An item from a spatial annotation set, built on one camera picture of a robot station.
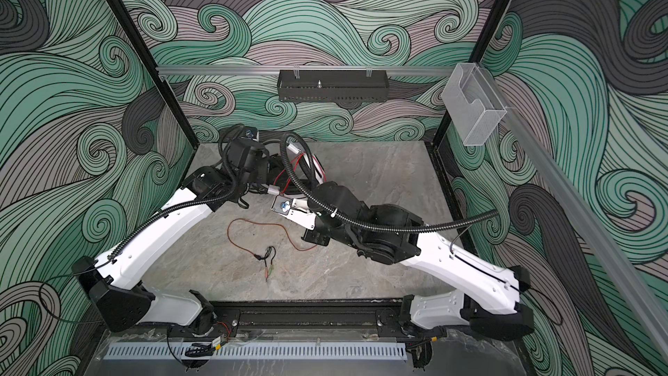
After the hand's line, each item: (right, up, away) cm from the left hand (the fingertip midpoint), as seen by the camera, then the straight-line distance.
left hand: (256, 158), depth 74 cm
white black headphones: (+9, -8, -1) cm, 12 cm away
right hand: (+15, -12, -16) cm, 25 cm away
